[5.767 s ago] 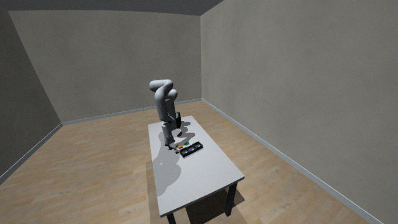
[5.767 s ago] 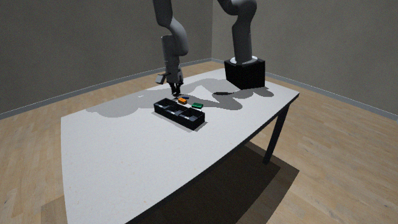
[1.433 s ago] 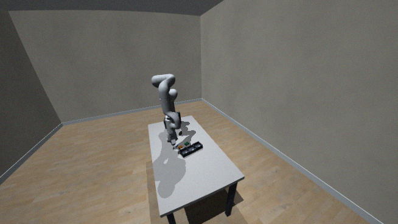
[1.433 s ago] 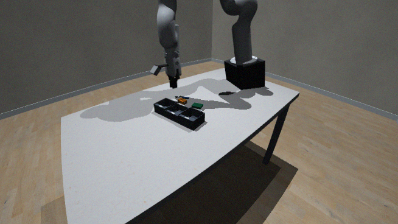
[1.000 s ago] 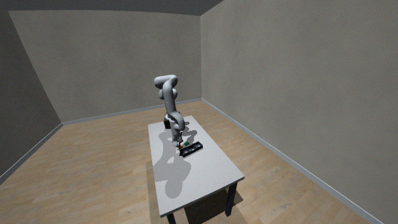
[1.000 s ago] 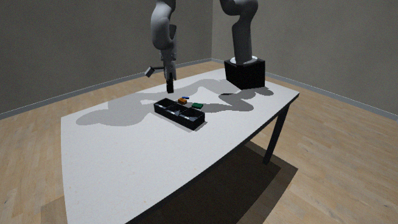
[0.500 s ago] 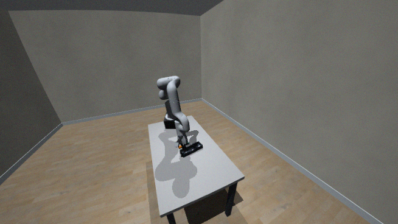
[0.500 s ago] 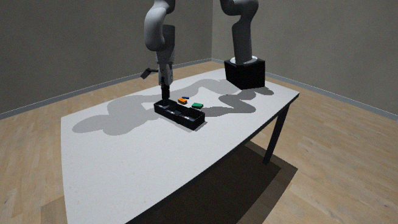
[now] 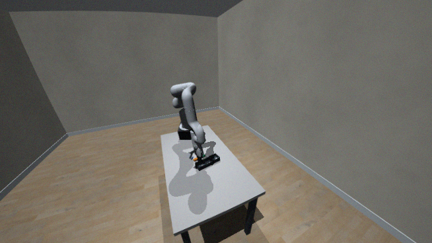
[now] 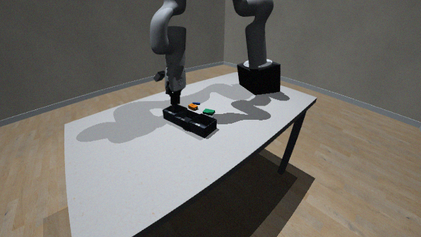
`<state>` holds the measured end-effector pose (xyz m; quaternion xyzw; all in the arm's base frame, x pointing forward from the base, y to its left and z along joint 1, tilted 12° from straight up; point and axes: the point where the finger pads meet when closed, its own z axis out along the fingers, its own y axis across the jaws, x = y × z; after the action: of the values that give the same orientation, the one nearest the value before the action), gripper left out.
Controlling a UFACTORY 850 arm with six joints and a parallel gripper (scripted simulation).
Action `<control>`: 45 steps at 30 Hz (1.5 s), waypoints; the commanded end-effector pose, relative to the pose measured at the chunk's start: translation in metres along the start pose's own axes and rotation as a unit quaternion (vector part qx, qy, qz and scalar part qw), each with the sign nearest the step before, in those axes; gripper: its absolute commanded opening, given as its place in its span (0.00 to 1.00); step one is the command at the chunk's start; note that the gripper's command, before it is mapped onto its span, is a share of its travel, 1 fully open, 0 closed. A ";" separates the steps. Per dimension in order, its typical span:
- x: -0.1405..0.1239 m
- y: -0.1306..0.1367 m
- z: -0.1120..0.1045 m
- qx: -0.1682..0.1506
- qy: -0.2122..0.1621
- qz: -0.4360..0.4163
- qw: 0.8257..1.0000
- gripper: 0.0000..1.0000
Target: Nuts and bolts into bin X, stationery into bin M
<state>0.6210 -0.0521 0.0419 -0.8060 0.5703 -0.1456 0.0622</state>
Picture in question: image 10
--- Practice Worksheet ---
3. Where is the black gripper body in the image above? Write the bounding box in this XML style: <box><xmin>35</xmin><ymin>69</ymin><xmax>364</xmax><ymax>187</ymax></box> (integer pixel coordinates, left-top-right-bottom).
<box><xmin>165</xmin><ymin>66</ymin><xmax>186</xmax><ymax>92</ymax></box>

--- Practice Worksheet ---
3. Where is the orange box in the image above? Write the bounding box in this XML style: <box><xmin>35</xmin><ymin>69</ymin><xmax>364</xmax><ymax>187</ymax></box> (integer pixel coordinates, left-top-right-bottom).
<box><xmin>188</xmin><ymin>104</ymin><xmax>198</xmax><ymax>111</ymax></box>

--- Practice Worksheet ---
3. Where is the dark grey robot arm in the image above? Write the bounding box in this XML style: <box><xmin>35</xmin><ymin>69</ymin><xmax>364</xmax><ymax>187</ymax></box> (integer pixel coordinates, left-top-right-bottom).
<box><xmin>150</xmin><ymin>0</ymin><xmax>274</xmax><ymax>69</ymax></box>

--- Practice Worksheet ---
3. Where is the black rack of bins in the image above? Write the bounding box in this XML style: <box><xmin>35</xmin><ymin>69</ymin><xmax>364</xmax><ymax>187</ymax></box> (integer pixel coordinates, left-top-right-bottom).
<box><xmin>162</xmin><ymin>104</ymin><xmax>217</xmax><ymax>138</ymax></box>

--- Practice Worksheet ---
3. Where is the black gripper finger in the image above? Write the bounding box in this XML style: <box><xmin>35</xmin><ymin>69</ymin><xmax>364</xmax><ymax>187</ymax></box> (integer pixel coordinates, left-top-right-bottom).
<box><xmin>176</xmin><ymin>90</ymin><xmax>182</xmax><ymax>104</ymax></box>
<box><xmin>165</xmin><ymin>81</ymin><xmax>177</xmax><ymax>106</ymax></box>

